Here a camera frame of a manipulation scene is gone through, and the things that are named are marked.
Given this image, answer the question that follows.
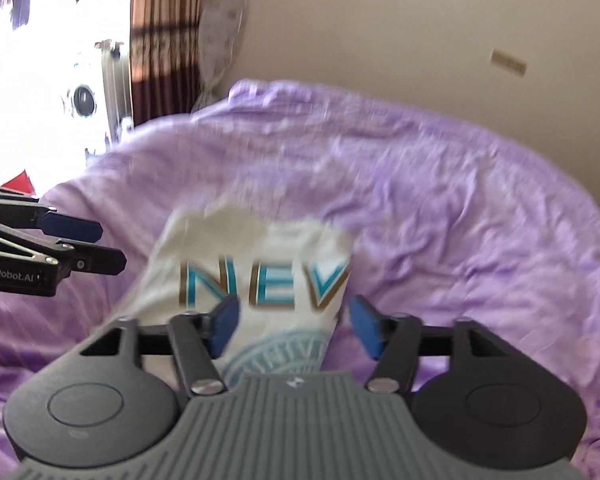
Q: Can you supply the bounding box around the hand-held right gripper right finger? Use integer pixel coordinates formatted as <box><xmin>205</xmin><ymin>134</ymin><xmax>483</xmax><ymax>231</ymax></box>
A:
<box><xmin>349</xmin><ymin>294</ymin><xmax>507</xmax><ymax>396</ymax></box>

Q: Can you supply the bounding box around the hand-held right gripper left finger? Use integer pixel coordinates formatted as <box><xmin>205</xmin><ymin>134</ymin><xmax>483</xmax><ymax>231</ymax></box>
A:
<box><xmin>80</xmin><ymin>294</ymin><xmax>242</xmax><ymax>397</ymax></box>

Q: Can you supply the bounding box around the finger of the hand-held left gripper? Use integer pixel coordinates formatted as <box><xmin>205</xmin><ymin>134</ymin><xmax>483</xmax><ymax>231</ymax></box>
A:
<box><xmin>0</xmin><ymin>222</ymin><xmax>127</xmax><ymax>277</ymax></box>
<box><xmin>0</xmin><ymin>193</ymin><xmax>104</xmax><ymax>241</ymax></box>

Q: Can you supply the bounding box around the white t-shirt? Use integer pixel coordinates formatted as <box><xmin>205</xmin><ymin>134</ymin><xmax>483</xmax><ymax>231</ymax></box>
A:
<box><xmin>87</xmin><ymin>200</ymin><xmax>357</xmax><ymax>386</ymax></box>

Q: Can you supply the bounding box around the red cloth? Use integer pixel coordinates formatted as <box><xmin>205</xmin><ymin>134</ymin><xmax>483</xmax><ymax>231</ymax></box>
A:
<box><xmin>2</xmin><ymin>170</ymin><xmax>35</xmax><ymax>196</ymax></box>

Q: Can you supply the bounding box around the white washing machine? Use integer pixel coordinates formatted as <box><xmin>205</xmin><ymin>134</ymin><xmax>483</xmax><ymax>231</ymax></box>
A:
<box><xmin>59</xmin><ymin>59</ymin><xmax>107</xmax><ymax>122</ymax></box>

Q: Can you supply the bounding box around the purple floral bed cover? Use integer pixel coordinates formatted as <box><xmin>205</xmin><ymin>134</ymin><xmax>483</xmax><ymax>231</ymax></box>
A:
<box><xmin>0</xmin><ymin>79</ymin><xmax>600</xmax><ymax>480</ymax></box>

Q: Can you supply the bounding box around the brown striped curtain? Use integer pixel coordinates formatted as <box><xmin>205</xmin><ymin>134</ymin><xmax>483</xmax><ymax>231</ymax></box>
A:
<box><xmin>129</xmin><ymin>0</ymin><xmax>207</xmax><ymax>129</ymax></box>

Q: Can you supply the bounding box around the white floral curtain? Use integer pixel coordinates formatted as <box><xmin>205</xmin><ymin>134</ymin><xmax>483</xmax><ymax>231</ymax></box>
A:
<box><xmin>190</xmin><ymin>0</ymin><xmax>249</xmax><ymax>112</ymax></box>

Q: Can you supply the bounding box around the brown tape strip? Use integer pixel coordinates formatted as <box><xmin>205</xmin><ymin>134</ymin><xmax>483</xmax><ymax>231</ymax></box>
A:
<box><xmin>489</xmin><ymin>49</ymin><xmax>529</xmax><ymax>77</ymax></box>

